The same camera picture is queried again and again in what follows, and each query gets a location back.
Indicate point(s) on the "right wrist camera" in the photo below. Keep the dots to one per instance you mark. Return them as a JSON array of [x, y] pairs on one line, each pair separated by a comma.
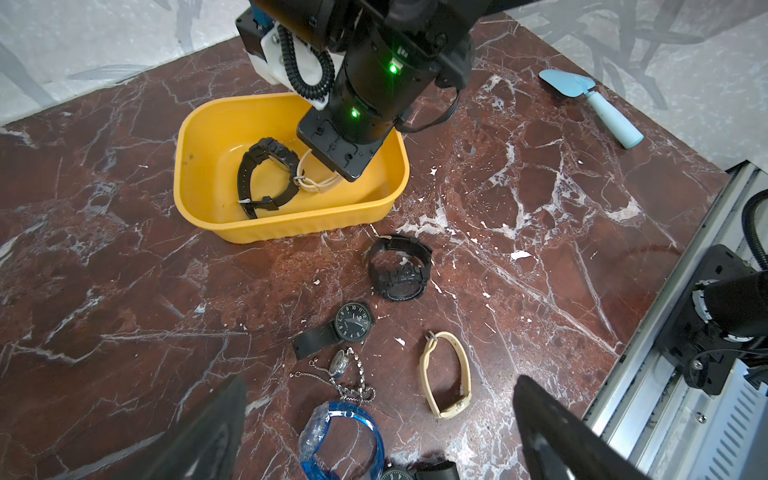
[[260, 36]]

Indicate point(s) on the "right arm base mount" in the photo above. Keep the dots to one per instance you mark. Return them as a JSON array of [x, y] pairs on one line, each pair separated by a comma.
[[720, 317]]

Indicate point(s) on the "black analog watch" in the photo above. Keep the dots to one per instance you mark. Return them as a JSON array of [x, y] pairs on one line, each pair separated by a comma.
[[444, 470], [352, 323]]

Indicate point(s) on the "black analog watch upper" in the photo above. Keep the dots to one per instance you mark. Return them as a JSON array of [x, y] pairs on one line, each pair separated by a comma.
[[352, 323]]

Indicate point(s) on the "silver chain pocket watch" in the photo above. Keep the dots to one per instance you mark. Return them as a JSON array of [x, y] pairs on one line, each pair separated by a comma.
[[345, 374]]

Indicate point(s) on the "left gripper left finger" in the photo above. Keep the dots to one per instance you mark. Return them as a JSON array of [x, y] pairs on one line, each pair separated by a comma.
[[203, 445]]

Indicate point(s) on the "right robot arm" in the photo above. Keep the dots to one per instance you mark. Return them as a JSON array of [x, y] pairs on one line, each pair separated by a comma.
[[331, 27]]

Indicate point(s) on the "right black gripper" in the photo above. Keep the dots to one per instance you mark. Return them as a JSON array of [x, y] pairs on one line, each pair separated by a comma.
[[382, 74]]

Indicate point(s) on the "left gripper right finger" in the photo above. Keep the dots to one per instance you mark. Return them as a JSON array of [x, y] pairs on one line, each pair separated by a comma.
[[558, 445]]

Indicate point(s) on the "black analog watch lower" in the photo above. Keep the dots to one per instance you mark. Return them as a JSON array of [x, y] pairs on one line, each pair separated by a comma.
[[444, 470]]

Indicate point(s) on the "blue transparent watch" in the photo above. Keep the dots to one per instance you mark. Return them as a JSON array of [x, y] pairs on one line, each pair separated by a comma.
[[335, 427]]

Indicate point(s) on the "black chunky digital watch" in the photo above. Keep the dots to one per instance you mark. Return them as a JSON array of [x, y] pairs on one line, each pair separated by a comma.
[[266, 177]]

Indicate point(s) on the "aluminium front rail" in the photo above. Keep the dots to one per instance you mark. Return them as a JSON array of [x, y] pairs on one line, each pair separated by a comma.
[[687, 399]]

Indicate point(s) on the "black sport watch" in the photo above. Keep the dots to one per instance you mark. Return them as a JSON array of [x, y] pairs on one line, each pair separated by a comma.
[[405, 282]]

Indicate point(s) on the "light blue spatula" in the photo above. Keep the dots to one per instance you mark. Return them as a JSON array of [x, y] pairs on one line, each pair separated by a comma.
[[574, 85]]

